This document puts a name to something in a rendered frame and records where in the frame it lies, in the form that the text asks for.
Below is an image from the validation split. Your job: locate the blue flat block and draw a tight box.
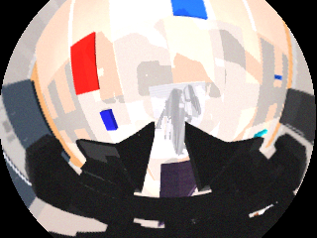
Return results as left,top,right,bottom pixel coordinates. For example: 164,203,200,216
99,108,119,131

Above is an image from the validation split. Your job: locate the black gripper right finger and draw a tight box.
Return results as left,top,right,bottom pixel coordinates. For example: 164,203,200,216
185,122,264,193

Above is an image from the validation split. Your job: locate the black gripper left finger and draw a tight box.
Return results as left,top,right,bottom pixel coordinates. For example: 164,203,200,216
75,122,155,193

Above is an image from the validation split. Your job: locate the red flat plate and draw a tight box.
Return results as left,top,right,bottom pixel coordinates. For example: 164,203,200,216
70,32,100,95

